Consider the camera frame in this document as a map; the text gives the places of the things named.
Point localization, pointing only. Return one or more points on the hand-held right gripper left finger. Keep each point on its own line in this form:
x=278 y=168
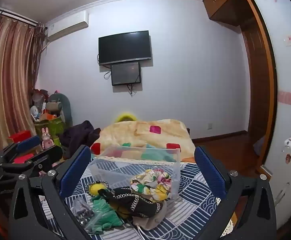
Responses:
x=73 y=173

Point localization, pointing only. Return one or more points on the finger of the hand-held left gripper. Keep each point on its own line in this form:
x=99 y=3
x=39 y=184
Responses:
x=49 y=155
x=28 y=143

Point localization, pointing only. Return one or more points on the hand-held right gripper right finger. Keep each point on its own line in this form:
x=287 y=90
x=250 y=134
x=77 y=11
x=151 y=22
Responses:
x=210 y=173

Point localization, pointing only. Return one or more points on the red box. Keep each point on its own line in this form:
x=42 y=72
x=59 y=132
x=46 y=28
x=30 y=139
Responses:
x=19 y=136
x=23 y=158

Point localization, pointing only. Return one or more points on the pink bunny toy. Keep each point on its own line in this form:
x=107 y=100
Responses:
x=46 y=138

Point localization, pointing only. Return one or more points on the yellow round beaded pouch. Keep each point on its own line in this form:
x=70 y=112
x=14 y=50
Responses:
x=96 y=188

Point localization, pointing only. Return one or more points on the green storage box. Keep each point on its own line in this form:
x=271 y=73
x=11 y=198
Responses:
x=53 y=127

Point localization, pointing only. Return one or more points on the dark purple garment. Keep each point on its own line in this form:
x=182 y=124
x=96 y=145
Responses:
x=78 y=135

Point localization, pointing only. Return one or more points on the clear bag of dark items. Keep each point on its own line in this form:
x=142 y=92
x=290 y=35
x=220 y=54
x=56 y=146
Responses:
x=81 y=211

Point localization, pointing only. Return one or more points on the pile of assorted toys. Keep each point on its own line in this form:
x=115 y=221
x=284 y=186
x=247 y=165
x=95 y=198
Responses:
x=39 y=105

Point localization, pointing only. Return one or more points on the green cloth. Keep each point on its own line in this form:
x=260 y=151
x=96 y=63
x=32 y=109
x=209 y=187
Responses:
x=103 y=211

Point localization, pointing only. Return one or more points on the grey plush toy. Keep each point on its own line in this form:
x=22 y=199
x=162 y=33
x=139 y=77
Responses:
x=65 y=107

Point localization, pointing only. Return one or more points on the floral patterned cloth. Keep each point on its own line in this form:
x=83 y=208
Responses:
x=150 y=182

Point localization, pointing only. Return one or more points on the clear plastic storage box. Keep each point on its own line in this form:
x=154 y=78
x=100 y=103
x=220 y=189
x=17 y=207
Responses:
x=138 y=158

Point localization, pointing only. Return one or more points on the striped brown curtain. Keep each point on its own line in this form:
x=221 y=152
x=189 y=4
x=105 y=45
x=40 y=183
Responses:
x=9 y=80

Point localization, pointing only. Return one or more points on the black cloth with white trim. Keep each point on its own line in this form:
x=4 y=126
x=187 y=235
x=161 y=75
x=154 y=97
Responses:
x=135 y=202

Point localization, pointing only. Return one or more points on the white fridge with stickers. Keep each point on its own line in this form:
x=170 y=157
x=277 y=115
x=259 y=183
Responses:
x=285 y=180

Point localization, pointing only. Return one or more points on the yellow-green fuzzy plush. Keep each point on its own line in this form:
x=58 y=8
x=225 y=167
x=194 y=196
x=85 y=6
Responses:
x=125 y=117

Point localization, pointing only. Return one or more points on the beige cloth pouch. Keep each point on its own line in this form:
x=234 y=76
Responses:
x=148 y=221

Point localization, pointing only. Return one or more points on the yellow patchwork blanket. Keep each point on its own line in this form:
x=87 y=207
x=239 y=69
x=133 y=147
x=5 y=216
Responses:
x=140 y=132

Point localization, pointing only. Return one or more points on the white air conditioner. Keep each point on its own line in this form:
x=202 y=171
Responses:
x=68 y=26

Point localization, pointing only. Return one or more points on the wall socket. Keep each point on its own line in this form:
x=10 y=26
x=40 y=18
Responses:
x=209 y=126

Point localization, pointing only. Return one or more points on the small black wall monitor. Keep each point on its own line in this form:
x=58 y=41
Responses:
x=125 y=73

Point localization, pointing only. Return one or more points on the curtain rail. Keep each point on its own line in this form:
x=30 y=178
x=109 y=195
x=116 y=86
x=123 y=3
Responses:
x=15 y=15

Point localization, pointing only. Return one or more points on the wall-mounted black television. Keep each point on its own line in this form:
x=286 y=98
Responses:
x=125 y=47

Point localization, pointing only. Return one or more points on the red wall sticker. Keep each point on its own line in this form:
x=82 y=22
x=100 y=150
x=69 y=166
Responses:
x=290 y=40

